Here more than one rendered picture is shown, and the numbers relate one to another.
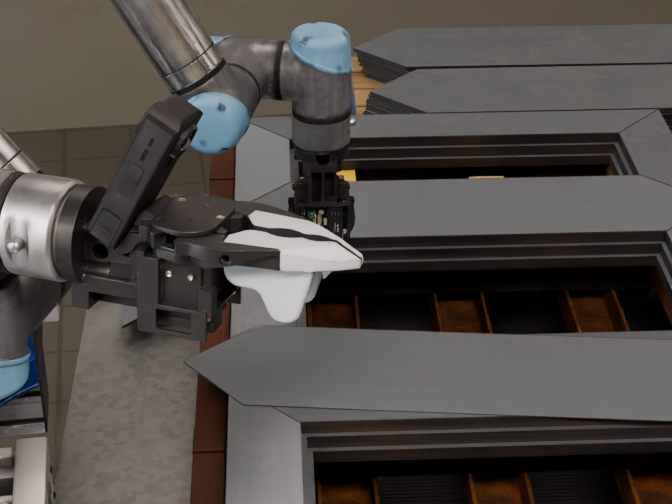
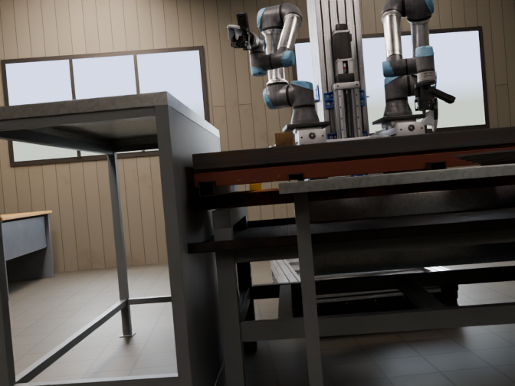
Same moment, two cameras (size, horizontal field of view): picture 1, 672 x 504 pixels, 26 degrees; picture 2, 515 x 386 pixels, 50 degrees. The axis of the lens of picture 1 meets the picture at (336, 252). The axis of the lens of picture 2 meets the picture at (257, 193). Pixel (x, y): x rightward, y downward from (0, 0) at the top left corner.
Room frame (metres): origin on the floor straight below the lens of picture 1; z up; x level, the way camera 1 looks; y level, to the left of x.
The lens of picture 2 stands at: (1.15, -2.44, 0.75)
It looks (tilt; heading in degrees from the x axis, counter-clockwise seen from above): 1 degrees down; 96
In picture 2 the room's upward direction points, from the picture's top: 5 degrees counter-clockwise
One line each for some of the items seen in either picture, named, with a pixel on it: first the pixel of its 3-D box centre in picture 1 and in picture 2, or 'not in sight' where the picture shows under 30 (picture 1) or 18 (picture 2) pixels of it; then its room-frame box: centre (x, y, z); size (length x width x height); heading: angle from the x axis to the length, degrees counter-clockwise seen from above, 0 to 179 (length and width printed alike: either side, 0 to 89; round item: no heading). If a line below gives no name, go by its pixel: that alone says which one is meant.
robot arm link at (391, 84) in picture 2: not in sight; (396, 86); (1.64, 0.57, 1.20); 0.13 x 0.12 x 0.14; 171
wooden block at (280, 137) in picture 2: not in sight; (285, 140); (1.07, -0.51, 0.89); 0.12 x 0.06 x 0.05; 88
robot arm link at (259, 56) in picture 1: (239, 73); (420, 64); (1.68, 0.12, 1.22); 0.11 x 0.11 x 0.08; 81
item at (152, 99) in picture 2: not in sight; (129, 127); (0.42, -0.18, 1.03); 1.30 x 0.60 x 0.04; 93
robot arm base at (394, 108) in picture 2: not in sight; (397, 108); (1.63, 0.57, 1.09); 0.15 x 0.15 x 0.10
